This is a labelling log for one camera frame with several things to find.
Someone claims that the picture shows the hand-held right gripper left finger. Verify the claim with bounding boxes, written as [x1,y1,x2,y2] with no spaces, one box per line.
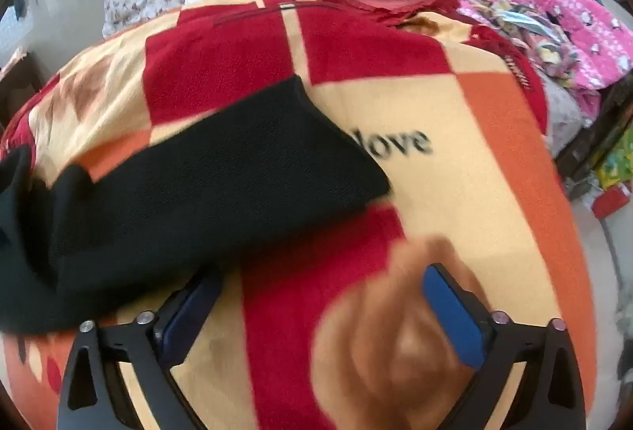
[57,267,224,430]

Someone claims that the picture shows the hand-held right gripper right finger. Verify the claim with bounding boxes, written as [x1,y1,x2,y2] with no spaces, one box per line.
[421,263,587,430]

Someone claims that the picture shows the black pants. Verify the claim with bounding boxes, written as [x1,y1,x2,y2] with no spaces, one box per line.
[0,75,394,336]

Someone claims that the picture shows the red orange checkered printed blanket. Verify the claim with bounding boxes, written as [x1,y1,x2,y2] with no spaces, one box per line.
[0,0,597,430]

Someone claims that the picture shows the red box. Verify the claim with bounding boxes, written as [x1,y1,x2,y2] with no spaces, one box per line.
[591,185,633,219]

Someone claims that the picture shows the yellow green bag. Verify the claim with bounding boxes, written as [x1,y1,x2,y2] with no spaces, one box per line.
[593,133,633,189]

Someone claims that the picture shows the colourful patterned cloth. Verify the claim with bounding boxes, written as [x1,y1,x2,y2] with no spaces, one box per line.
[465,0,582,89]

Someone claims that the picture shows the dark wooden furniture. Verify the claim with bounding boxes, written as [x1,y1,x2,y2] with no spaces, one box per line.
[0,49,46,127]

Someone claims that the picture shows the dark wooden bed frame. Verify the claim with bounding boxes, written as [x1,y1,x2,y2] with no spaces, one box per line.
[554,74,633,199]

